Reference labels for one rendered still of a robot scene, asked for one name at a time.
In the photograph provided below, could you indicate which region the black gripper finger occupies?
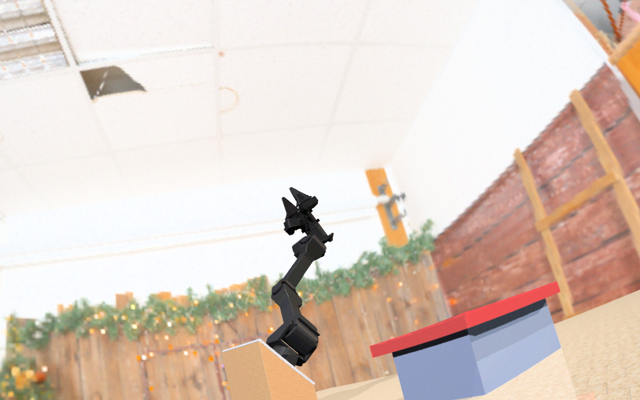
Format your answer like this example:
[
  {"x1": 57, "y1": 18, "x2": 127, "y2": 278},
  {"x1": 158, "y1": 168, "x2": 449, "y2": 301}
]
[
  {"x1": 289, "y1": 187, "x2": 312, "y2": 208},
  {"x1": 281, "y1": 197, "x2": 299, "y2": 220}
]

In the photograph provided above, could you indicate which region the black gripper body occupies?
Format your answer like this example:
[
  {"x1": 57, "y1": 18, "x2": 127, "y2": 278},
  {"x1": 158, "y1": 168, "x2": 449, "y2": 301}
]
[{"x1": 289, "y1": 196, "x2": 320, "y2": 234}]

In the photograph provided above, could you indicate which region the red lid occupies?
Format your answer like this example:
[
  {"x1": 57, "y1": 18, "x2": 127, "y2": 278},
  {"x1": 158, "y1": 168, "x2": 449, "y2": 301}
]
[{"x1": 370, "y1": 281, "x2": 561, "y2": 358}]

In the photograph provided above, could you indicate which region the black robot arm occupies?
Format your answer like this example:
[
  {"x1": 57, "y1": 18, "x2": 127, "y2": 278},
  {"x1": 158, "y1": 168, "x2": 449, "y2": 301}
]
[{"x1": 266, "y1": 213, "x2": 334, "y2": 367}]

